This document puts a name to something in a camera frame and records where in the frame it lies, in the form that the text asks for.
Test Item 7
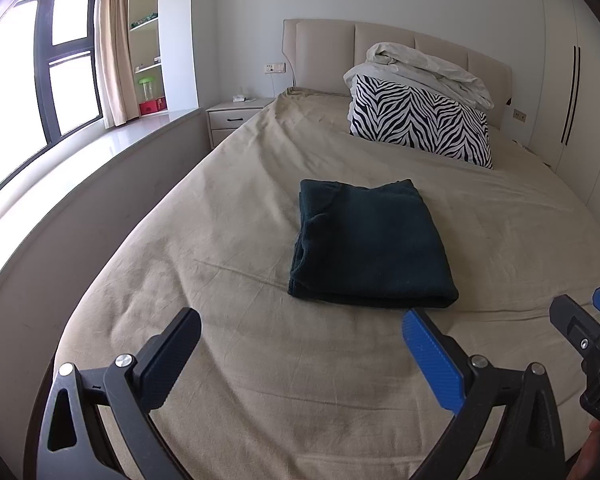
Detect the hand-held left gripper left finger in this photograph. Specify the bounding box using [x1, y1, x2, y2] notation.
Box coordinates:
[36, 307, 202, 480]

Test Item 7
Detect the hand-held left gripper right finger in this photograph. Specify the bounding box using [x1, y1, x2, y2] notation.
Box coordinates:
[401, 308, 567, 480]

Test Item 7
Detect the dark green knit sweater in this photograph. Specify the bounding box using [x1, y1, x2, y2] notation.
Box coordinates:
[287, 178, 460, 309]

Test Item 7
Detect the person's right hand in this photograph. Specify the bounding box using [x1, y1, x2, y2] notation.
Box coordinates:
[565, 419, 600, 480]

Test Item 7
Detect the bed with beige sheet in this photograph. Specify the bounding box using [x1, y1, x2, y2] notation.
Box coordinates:
[55, 87, 600, 480]

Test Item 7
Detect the white window ledge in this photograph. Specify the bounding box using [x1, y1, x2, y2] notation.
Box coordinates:
[0, 107, 215, 480]

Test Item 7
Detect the white wardrobe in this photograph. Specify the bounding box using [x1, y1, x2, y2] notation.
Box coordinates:
[530, 0, 600, 221]

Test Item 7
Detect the zebra print pillow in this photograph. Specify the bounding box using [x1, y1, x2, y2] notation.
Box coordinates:
[349, 74, 494, 170]

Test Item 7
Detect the white nightstand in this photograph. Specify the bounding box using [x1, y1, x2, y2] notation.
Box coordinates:
[206, 97, 276, 149]

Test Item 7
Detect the white crumpled duvet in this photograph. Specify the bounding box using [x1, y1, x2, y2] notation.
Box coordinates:
[343, 42, 495, 111]

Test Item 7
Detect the beige curtain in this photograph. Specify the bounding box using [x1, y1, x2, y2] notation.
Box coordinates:
[96, 0, 140, 129]

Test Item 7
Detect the beige padded headboard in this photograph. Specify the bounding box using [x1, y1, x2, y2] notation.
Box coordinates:
[283, 19, 513, 133]

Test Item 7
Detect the black frame window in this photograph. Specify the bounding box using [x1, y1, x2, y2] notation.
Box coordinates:
[0, 0, 104, 211]

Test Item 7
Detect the white wall shelf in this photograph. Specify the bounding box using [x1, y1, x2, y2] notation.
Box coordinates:
[128, 0, 163, 112]

